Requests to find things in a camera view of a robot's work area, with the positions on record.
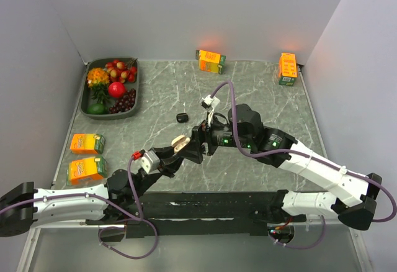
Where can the orange juice box back right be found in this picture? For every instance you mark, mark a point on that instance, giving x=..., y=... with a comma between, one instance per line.
x=288, y=72

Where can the red apple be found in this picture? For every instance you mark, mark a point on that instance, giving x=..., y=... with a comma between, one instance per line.
x=116, y=90

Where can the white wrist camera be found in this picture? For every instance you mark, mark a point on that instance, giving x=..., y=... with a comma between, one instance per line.
x=209, y=103
x=146, y=160

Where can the dark purple grape bunch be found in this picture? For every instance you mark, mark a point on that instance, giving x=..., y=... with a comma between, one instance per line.
x=125, y=103

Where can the red cherry bunch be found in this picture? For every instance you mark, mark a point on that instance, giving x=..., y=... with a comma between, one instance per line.
x=122, y=71

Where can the beige earbud charging case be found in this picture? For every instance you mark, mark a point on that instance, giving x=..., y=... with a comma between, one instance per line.
x=179, y=143

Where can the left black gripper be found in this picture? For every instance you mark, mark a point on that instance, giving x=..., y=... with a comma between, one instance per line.
x=168, y=166

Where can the orange juice box left upper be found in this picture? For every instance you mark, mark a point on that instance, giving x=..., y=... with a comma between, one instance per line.
x=91, y=144

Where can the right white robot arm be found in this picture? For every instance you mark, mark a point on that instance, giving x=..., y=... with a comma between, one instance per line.
x=350, y=198

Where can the orange juice box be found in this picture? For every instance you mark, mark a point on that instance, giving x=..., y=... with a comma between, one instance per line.
x=94, y=168
x=210, y=61
x=288, y=72
x=91, y=144

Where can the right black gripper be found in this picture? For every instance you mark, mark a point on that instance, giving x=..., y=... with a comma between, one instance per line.
x=200, y=133

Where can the dark grey fruit tray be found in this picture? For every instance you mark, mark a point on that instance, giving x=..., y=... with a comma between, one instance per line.
x=86, y=99

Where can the orange yellow flower pineapple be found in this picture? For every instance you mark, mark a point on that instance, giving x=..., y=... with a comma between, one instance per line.
x=98, y=82

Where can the orange juice box back centre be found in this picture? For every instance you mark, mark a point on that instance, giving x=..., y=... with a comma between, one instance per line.
x=210, y=61

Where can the green avocado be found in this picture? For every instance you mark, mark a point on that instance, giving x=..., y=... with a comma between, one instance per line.
x=97, y=109

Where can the orange juice box left lower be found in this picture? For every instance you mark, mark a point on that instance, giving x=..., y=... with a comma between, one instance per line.
x=94, y=168

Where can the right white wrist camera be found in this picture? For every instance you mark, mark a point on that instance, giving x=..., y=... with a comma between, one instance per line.
x=209, y=103

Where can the black earbud charging case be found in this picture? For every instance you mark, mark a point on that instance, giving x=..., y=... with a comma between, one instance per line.
x=182, y=117

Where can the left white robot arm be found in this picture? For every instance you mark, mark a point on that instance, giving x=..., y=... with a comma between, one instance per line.
x=26, y=206

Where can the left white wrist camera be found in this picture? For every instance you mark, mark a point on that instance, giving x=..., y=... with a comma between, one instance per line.
x=146, y=160

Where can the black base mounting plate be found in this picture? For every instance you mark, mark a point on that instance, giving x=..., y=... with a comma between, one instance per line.
x=173, y=213

